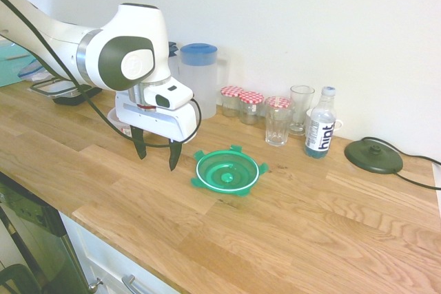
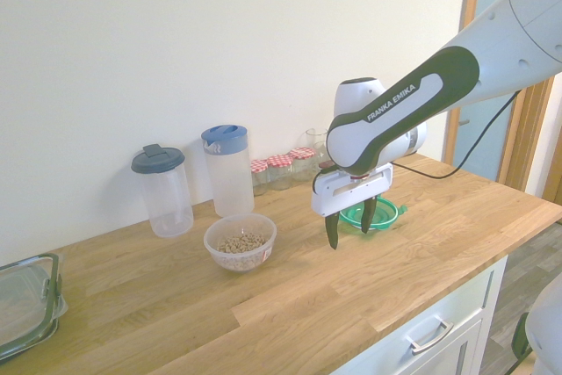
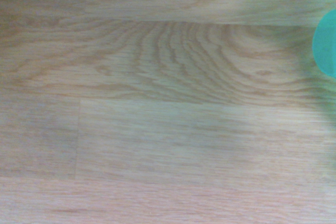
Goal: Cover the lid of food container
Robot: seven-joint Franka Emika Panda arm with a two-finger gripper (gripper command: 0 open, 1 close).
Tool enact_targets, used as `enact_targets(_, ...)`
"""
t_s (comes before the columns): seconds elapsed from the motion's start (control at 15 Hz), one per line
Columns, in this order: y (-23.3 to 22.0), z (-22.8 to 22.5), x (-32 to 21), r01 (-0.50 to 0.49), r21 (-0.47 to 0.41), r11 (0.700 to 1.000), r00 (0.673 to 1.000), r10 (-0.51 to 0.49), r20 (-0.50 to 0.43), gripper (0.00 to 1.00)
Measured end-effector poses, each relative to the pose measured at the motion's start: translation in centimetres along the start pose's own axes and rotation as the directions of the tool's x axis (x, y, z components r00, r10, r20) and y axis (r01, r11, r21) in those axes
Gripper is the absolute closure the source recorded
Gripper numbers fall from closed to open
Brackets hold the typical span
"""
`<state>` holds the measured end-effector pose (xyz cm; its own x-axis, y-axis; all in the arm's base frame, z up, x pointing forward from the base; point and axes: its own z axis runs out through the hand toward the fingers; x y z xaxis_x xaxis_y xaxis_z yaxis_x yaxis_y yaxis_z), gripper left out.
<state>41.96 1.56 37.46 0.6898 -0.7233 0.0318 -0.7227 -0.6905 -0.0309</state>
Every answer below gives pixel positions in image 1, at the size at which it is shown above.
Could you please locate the pitcher with light blue lid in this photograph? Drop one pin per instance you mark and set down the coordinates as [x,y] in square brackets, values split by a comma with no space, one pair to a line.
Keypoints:
[200,77]

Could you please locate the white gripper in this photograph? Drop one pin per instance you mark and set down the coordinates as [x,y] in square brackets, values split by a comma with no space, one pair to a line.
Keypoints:
[162,120]

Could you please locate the hint water bottle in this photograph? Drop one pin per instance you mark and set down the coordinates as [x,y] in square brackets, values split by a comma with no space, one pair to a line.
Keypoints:
[320,128]

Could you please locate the white cabinet drawer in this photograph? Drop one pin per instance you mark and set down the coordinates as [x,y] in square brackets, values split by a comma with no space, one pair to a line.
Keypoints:
[103,259]

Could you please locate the green round container lid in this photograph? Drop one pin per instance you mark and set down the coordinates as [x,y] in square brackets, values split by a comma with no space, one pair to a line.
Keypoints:
[224,170]

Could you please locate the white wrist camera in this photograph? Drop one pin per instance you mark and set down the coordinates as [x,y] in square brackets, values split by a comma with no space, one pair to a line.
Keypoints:
[169,96]

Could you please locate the dark round kettle base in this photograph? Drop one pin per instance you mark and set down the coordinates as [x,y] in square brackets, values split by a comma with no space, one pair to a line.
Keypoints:
[373,158]

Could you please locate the jar with red checked lid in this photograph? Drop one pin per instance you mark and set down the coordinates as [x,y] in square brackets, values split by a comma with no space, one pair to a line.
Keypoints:
[279,102]
[249,109]
[231,101]

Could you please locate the clear food bowl with cereal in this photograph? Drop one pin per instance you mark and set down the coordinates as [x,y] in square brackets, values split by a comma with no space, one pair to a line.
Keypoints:
[113,116]

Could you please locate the metal cabinet knob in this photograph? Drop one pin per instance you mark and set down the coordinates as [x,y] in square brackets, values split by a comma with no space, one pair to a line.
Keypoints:
[93,286]

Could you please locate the white mug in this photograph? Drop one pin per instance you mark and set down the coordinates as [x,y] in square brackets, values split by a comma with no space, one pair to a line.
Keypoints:
[339,124]

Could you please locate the steel dishwasher front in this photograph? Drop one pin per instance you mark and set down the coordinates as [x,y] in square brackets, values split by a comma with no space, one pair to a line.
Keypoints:
[38,239]

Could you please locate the clear plastic zip bag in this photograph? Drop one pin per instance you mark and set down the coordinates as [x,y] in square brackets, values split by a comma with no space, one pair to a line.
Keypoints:
[32,72]

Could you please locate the tall footed clear glass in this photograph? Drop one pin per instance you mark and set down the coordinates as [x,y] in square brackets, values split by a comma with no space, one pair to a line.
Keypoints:
[300,108]

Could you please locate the black container with clear lid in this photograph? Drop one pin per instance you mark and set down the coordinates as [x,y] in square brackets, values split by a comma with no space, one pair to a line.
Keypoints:
[65,96]

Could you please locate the teal flat box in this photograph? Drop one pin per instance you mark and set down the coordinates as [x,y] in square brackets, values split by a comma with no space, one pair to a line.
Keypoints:
[10,66]

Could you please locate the faceted clear glass tumbler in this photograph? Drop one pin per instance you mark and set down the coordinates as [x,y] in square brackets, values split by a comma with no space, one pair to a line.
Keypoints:
[277,128]

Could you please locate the pitcher with dark blue lid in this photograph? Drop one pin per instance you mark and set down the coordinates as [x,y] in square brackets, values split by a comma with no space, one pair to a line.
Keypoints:
[173,63]

